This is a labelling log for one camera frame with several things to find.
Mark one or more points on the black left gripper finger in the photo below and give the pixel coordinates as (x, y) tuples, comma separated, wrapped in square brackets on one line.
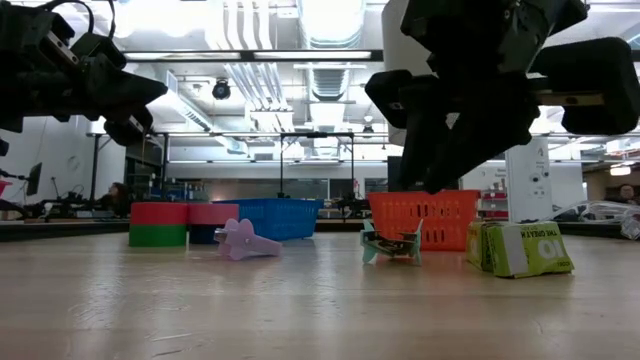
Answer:
[(130, 106), (125, 82)]

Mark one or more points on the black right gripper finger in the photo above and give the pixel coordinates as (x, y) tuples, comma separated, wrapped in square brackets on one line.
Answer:
[(420, 130), (490, 130)]

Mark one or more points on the green tape roll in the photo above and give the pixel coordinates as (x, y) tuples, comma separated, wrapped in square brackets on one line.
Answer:
[(157, 236)]

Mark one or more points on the pink tape roll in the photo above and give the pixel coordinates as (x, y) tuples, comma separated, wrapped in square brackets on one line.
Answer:
[(212, 214)]

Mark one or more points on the black background robot arm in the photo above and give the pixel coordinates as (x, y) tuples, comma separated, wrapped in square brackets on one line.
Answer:
[(75, 202)]

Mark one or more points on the red storage shelf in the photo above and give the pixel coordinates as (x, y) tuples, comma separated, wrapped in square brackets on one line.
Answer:
[(492, 205)]

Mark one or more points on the white pillar with signs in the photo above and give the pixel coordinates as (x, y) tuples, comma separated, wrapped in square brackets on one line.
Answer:
[(525, 200)]

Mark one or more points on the person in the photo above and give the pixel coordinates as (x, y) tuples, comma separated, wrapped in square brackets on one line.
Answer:
[(626, 192), (117, 197)]

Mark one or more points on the black monitor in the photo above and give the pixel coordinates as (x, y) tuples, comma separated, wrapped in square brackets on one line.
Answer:
[(34, 179)]

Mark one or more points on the orange plastic basket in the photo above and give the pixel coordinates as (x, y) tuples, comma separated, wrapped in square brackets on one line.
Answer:
[(450, 220)]

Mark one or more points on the green staples box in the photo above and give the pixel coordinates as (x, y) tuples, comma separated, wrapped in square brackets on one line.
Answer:
[(475, 245)]

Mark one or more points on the ceiling light bar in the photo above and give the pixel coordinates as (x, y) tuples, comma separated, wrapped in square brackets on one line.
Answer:
[(240, 55)]

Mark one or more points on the green crumpled object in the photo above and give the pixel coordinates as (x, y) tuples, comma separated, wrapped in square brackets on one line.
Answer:
[(545, 250)]

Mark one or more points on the blue plastic basket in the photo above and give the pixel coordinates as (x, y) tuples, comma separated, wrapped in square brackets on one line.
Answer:
[(285, 217)]

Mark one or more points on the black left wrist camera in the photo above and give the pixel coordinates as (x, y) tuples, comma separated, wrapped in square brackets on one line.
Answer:
[(97, 47)]

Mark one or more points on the black background rig frame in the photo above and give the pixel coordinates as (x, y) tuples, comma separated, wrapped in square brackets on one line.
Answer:
[(281, 165), (93, 170)]

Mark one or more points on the black ceiling security camera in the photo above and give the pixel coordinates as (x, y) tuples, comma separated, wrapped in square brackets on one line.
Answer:
[(221, 90)]

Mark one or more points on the black table frame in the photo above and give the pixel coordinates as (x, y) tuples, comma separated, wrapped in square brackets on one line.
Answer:
[(65, 231)]

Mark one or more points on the silver ventilation duct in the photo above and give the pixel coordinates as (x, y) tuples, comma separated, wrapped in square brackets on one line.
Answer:
[(330, 20)]

